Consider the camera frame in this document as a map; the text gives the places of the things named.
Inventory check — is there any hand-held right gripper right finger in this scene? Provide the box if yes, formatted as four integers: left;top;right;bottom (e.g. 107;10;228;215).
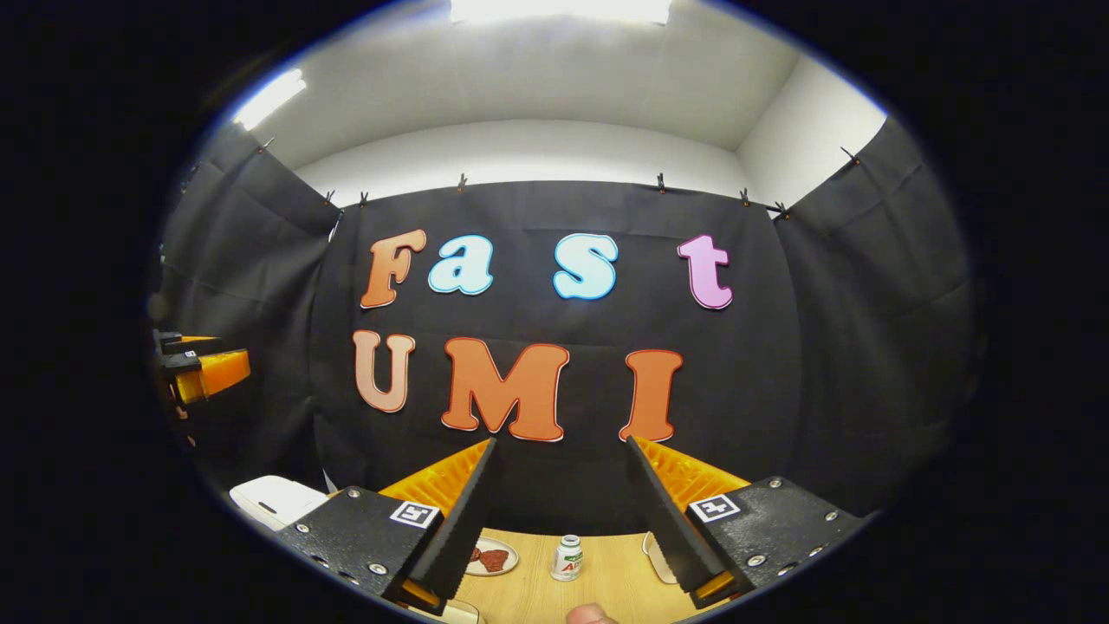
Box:
627;435;870;610

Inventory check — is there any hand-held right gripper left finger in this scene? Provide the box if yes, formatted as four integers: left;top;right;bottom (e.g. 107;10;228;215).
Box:
272;437;499;616

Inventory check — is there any white rice cooker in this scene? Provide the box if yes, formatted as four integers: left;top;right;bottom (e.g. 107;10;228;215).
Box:
229;475;332;532

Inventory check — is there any white toaster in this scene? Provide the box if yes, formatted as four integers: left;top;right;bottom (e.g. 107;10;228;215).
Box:
642;530;678;585

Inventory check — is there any white oval plate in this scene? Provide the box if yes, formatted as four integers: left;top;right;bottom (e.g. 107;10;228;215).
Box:
462;536;520;578

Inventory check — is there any white green-capped drink bottle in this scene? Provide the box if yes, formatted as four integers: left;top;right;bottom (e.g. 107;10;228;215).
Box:
550;534;584;582

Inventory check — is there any black backdrop cloth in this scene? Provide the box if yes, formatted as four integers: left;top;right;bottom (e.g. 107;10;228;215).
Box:
154;117;976;536

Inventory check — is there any ceiling light panel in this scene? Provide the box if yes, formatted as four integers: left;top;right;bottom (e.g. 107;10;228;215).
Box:
449;0;673;25
231;68;308;132

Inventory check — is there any row of black cloth clips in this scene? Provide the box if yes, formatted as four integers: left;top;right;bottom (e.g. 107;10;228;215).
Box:
258;136;861;222

